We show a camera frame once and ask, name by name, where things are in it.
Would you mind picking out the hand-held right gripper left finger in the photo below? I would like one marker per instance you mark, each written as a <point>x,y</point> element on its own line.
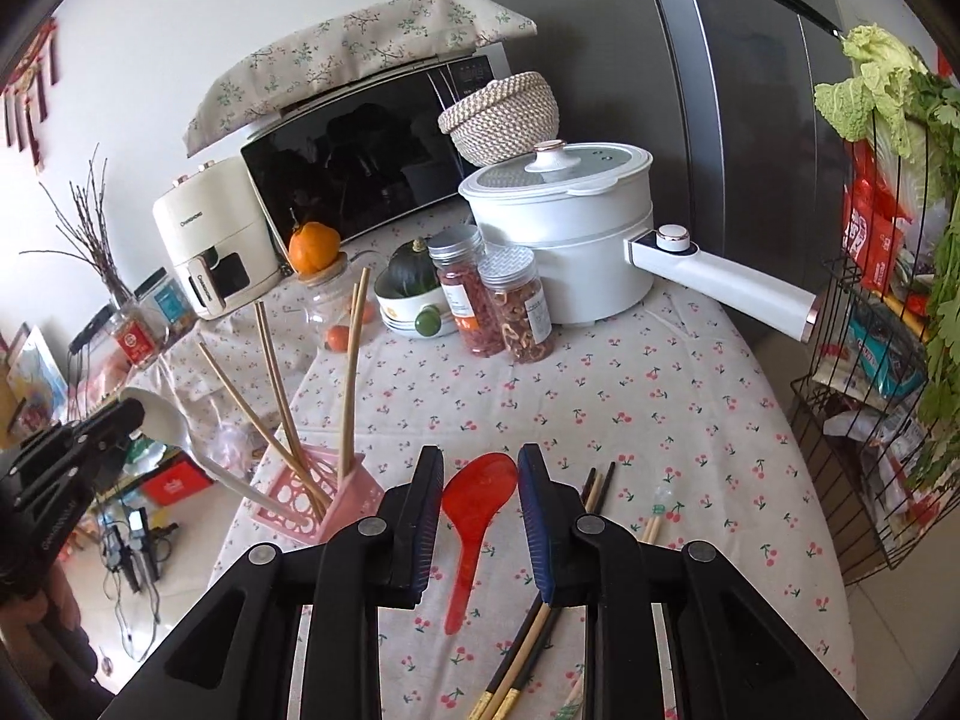
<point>429,532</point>

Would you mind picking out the white electric cooking pot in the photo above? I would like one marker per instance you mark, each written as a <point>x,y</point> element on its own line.
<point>570,255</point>

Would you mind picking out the pink perforated utensil basket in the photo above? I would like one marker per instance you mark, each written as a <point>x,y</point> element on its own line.
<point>349,499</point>

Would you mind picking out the napa cabbage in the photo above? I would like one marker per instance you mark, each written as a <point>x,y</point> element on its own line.
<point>877,82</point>

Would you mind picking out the clear jar with black lid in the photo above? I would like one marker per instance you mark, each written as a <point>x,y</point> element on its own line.
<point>169,304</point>

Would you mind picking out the large orange with stem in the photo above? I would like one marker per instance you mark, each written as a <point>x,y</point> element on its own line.
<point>315,251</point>

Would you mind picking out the black microwave oven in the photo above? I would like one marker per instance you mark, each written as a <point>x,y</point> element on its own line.
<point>360,150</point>

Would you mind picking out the jar of dried fruit slices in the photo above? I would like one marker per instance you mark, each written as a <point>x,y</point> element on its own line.
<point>525,322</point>

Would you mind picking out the green leafy herb bunch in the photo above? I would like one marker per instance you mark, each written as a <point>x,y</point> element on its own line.
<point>945,277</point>

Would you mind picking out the brown wooden chopstick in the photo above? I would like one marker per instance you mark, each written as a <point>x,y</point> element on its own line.
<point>600,491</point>

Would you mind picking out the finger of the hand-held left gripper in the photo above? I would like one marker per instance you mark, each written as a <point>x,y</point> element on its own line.
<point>97,446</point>
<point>112,411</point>

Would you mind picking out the white ceramic bowl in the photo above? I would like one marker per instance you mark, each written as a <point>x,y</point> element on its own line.
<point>397,315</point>

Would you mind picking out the red snack packet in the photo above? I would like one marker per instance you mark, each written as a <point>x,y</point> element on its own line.
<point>870,225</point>

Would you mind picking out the cherry print tablecloth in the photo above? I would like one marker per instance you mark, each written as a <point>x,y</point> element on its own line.
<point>225,345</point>
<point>637,405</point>

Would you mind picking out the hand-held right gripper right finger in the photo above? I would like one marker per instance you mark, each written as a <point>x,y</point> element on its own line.
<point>534,517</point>

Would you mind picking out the grey refrigerator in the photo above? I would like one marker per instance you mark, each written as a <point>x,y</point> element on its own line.
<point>735,127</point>

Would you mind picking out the red hanging wall ornament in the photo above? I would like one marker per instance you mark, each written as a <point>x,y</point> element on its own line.
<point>34,105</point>

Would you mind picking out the red box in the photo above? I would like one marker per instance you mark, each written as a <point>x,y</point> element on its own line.
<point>176,484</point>

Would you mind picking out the plain wooden chopstick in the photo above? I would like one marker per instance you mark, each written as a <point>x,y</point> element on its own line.
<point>349,390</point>
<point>247,411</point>
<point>276,382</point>
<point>356,375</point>

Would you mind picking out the green lime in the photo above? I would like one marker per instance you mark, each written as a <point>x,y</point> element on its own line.
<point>428,321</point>

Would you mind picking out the dark green kabocha squash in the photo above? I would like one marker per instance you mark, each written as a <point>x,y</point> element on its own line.
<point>412,270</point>

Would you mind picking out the white plastic spoon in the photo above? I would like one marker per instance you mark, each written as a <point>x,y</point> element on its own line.
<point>161,424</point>

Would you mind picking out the bare dried branches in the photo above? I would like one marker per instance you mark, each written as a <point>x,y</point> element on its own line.
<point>105,262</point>

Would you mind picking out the clear plastic bag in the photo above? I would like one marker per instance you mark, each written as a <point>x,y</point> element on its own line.
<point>229,442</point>

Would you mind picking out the glass jar with red label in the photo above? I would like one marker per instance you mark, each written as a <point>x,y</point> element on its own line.
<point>135,341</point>

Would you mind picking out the white pot lid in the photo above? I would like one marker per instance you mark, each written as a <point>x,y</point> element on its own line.
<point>592,165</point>

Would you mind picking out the glass jar with wooden lid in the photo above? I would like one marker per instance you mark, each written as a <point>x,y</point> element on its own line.
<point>330,304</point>

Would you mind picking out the jar of red chili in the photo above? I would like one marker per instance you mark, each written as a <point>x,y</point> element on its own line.
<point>472,315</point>

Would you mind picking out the colourful picture book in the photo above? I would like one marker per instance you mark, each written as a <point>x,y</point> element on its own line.
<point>34,382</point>

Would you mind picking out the cream air fryer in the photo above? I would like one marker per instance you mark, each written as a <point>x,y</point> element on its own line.
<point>217,217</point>

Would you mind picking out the floral cloth cover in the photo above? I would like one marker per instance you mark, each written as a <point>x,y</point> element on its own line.
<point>360,37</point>

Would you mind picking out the black chopstick with gold bands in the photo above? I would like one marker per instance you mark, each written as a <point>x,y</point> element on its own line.
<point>517,682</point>
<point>491,686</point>

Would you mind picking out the teal snack packet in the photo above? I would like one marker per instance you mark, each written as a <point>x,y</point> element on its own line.
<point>885,360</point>

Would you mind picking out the red plastic spoon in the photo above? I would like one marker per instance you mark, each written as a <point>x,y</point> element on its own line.
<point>480,491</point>

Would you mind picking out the small orange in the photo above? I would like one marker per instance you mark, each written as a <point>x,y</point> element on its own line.
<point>337,337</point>

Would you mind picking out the black charger device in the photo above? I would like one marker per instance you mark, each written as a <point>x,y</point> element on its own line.
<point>135,532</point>

